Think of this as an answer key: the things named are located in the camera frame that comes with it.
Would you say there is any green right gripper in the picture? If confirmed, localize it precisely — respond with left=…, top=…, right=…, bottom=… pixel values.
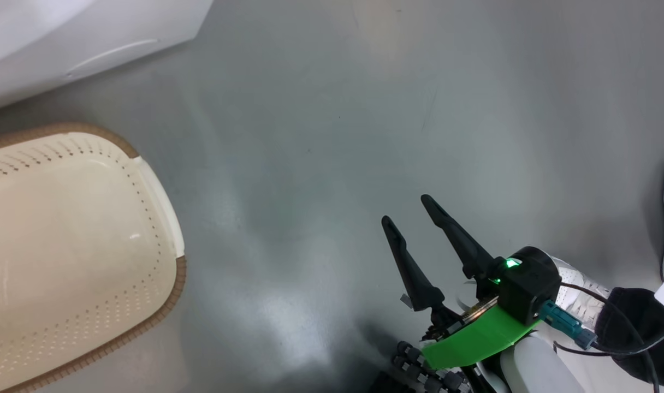
left=381, top=194, right=541, bottom=372

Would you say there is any white front-load washing machine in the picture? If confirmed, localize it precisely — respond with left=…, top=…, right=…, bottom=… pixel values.
left=0, top=0, right=215, bottom=114

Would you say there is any black fabric sleeve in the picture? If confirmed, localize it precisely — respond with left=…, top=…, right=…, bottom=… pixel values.
left=594, top=287, right=664, bottom=391

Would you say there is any cream laundry basket brown rim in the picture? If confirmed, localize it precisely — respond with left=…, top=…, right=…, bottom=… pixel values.
left=0, top=123, right=187, bottom=393

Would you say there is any round white drain filter cover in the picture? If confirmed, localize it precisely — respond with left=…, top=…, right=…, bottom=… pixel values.
left=64, top=38, right=161, bottom=80

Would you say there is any black ribbed cable bundle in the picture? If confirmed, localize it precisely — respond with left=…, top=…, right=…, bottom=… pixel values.
left=370, top=341, right=475, bottom=393

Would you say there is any teal cable connector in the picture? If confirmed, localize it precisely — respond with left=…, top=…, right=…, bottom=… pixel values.
left=539, top=300, right=599, bottom=351

